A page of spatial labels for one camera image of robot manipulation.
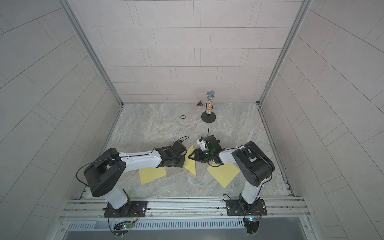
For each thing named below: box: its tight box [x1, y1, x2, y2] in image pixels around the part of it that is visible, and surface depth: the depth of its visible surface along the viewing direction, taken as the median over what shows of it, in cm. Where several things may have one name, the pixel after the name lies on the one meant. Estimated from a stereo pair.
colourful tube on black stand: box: [201, 90, 216, 123], surface depth 96 cm
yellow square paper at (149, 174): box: [139, 166, 167, 185], surface depth 83 cm
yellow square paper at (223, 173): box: [206, 162, 241, 189], surface depth 84 cm
